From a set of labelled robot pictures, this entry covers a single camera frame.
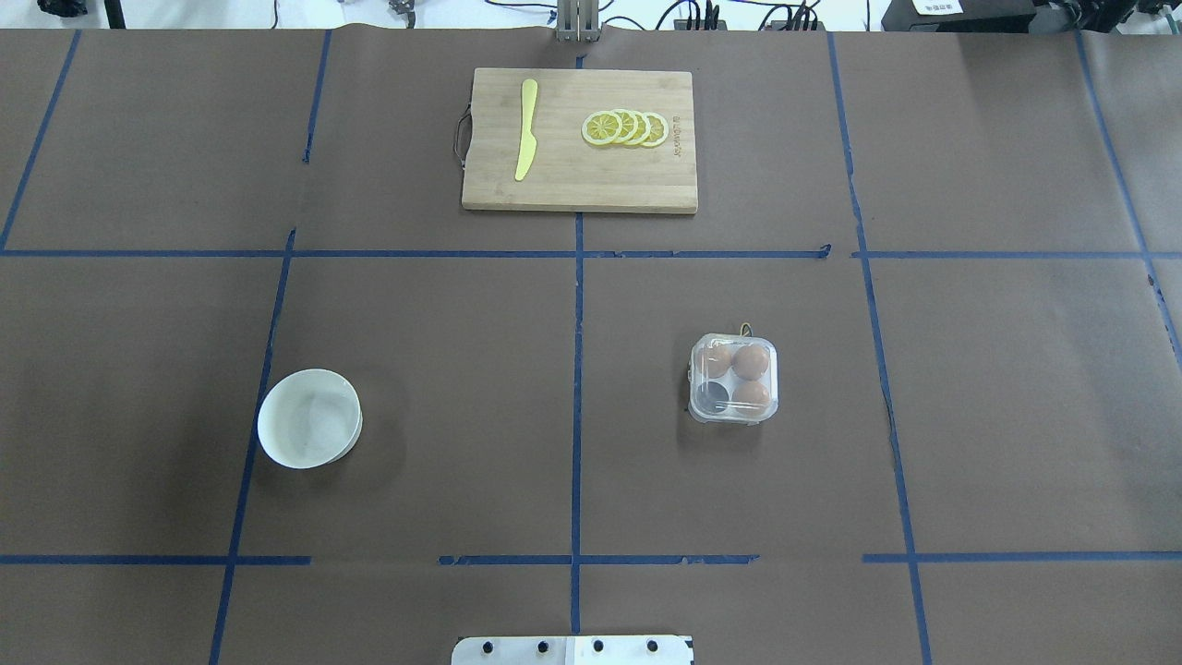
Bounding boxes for clear plastic egg box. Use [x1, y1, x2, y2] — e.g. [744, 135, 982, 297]
[687, 321, 779, 426]

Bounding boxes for brown egg carried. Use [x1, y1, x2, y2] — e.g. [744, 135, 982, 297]
[733, 382, 771, 417]

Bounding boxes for white paper bowl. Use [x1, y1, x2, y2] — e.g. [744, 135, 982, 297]
[255, 369, 364, 470]

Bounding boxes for brown egg in box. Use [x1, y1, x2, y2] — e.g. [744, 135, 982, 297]
[695, 344, 733, 382]
[730, 344, 771, 382]

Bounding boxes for wooden cutting board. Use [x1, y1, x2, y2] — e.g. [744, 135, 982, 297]
[462, 67, 699, 215]

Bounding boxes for yellow lemon slice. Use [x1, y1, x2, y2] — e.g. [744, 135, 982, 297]
[580, 111, 624, 146]

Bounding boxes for yellow plastic knife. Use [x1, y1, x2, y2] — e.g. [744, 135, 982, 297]
[513, 79, 539, 182]

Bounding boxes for aluminium frame post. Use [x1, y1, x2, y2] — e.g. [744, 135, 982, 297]
[554, 0, 602, 43]

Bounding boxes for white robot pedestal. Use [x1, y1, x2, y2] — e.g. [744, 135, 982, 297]
[452, 635, 695, 664]

